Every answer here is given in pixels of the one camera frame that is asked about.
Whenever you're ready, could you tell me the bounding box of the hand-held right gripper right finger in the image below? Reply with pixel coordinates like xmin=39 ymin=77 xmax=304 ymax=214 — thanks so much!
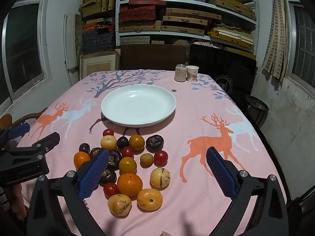
xmin=206 ymin=147 xmax=289 ymax=236

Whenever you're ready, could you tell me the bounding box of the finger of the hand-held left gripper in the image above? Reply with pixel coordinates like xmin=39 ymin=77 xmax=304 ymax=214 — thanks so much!
xmin=5 ymin=132 xmax=61 ymax=159
xmin=0 ymin=122 xmax=30 ymax=150

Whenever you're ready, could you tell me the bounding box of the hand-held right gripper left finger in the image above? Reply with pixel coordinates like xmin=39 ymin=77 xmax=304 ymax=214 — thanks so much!
xmin=27 ymin=149 xmax=110 ymax=236

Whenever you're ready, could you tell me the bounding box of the dark purple mangosteen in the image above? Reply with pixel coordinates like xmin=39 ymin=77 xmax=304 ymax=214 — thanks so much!
xmin=98 ymin=168 xmax=118 ymax=185
xmin=89 ymin=147 xmax=102 ymax=160
xmin=146 ymin=135 xmax=164 ymax=152
xmin=107 ymin=150 xmax=123 ymax=171

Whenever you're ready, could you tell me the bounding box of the orange tangerine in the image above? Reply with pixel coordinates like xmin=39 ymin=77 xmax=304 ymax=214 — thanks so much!
xmin=73 ymin=152 xmax=91 ymax=170
xmin=117 ymin=173 xmax=143 ymax=196

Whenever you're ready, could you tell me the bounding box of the yellow brown-marked fruit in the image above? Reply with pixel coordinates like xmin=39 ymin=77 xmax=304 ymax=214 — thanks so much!
xmin=107 ymin=194 xmax=132 ymax=216

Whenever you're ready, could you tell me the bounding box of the striped pepino melon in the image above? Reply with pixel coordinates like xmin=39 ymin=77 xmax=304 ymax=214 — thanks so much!
xmin=150 ymin=168 xmax=171 ymax=188

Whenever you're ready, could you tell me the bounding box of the orange persimmon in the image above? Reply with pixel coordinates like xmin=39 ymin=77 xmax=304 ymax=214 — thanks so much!
xmin=137 ymin=188 xmax=163 ymax=211

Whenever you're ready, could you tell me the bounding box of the white plate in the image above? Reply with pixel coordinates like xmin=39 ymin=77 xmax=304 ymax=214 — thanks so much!
xmin=101 ymin=84 xmax=177 ymax=128

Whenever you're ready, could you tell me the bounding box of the person's left hand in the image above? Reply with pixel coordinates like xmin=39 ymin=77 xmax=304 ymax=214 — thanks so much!
xmin=9 ymin=179 xmax=31 ymax=217

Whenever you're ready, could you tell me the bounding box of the wooden chair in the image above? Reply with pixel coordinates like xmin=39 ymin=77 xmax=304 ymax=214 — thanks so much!
xmin=0 ymin=107 xmax=48 ymax=131

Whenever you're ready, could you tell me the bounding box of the pale yellow round fruit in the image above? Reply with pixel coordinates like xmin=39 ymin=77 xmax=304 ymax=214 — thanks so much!
xmin=100 ymin=135 xmax=118 ymax=150

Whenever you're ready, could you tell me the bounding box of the orange yellow round fruit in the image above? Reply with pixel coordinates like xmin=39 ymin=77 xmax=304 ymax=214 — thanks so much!
xmin=129 ymin=134 xmax=145 ymax=151
xmin=119 ymin=157 xmax=137 ymax=174

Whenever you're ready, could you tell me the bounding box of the small yellow fruit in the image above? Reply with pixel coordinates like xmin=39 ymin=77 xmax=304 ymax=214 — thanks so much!
xmin=140 ymin=153 xmax=154 ymax=166

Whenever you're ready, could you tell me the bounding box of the pink deer print tablecloth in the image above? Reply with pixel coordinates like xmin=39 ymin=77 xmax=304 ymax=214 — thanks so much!
xmin=13 ymin=69 xmax=287 ymax=236

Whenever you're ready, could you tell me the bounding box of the round black stool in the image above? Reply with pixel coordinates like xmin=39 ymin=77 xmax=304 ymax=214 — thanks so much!
xmin=245 ymin=95 xmax=269 ymax=128

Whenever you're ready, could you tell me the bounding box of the white framed window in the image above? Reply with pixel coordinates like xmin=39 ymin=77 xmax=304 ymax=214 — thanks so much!
xmin=0 ymin=0 xmax=50 ymax=113

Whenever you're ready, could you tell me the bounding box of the white leaning board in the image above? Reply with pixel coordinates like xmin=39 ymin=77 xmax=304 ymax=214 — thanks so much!
xmin=63 ymin=13 xmax=83 ymax=86

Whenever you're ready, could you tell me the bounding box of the white paper cup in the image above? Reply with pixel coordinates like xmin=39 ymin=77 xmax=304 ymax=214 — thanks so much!
xmin=186 ymin=65 xmax=199 ymax=82

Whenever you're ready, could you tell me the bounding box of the beige drink can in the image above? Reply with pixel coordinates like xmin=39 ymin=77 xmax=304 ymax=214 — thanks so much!
xmin=174 ymin=64 xmax=188 ymax=82

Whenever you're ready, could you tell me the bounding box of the stack of blue patterned boxes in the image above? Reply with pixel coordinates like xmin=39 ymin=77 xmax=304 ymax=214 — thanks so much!
xmin=82 ymin=26 xmax=116 ymax=54

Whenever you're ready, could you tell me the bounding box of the brown board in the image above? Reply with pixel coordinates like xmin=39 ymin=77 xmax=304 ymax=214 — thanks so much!
xmin=116 ymin=45 xmax=190 ymax=71

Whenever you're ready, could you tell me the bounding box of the white metal shelf rack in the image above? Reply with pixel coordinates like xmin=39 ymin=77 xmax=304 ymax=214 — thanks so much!
xmin=116 ymin=0 xmax=260 ymax=54

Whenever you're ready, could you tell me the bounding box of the beige hanging curtain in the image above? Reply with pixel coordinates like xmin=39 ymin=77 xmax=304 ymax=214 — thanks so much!
xmin=261 ymin=0 xmax=287 ymax=83

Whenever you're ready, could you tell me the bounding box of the shelf of stacked flat boxes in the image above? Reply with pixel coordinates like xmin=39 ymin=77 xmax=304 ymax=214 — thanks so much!
xmin=79 ymin=0 xmax=258 ymax=52

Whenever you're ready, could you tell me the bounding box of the stack of red patterned boxes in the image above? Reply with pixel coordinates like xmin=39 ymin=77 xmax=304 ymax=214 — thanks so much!
xmin=120 ymin=0 xmax=166 ymax=22

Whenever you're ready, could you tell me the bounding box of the grilled window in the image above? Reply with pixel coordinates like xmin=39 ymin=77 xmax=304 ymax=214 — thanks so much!
xmin=287 ymin=0 xmax=315 ymax=89

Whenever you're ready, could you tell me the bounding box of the wooden picture frame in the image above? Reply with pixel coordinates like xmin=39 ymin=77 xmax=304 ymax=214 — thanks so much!
xmin=79 ymin=50 xmax=121 ymax=80

